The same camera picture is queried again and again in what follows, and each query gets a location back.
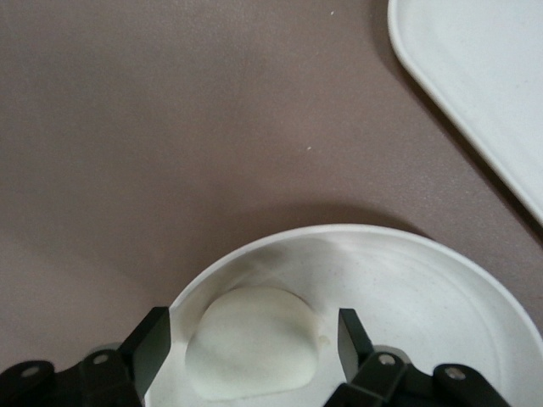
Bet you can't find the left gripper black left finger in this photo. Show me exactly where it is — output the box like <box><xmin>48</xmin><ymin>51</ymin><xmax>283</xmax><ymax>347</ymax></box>
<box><xmin>0</xmin><ymin>307</ymin><xmax>171</xmax><ymax>407</ymax></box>

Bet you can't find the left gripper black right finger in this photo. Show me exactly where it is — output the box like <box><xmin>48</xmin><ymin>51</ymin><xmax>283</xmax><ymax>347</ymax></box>
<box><xmin>326</xmin><ymin>308</ymin><xmax>510</xmax><ymax>407</ymax></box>

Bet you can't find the round cream plate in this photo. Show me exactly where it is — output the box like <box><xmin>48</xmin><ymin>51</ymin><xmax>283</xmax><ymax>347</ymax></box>
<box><xmin>143</xmin><ymin>223</ymin><xmax>543</xmax><ymax>407</ymax></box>

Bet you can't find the white steamed bun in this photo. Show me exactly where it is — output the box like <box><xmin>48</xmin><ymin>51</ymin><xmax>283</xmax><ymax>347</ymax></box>
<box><xmin>185</xmin><ymin>286</ymin><xmax>322</xmax><ymax>402</ymax></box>

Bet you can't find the brown table cover mat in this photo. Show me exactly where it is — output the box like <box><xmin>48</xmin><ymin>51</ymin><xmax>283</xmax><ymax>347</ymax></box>
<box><xmin>0</xmin><ymin>0</ymin><xmax>543</xmax><ymax>407</ymax></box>

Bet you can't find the cream rabbit print tray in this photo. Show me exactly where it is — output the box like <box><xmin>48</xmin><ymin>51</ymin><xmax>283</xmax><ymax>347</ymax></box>
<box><xmin>386</xmin><ymin>0</ymin><xmax>543</xmax><ymax>228</ymax></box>

